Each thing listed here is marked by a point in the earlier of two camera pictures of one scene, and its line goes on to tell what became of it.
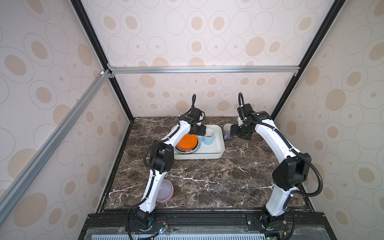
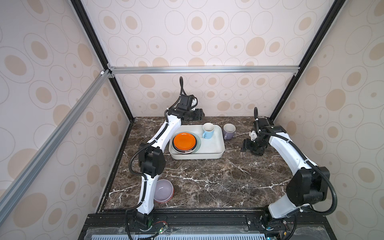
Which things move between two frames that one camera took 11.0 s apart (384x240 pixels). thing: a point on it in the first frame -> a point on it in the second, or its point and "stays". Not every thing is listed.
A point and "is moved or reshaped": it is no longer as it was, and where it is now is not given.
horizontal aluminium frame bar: [203, 70] stays
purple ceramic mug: [226, 131] stays
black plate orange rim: [187, 144] stays
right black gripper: [234, 130] -> [246, 145]
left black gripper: [202, 130] -> [197, 113]
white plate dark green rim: [198, 148] stays
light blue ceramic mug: [208, 138] is moved or reshaped
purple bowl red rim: [165, 192] stays
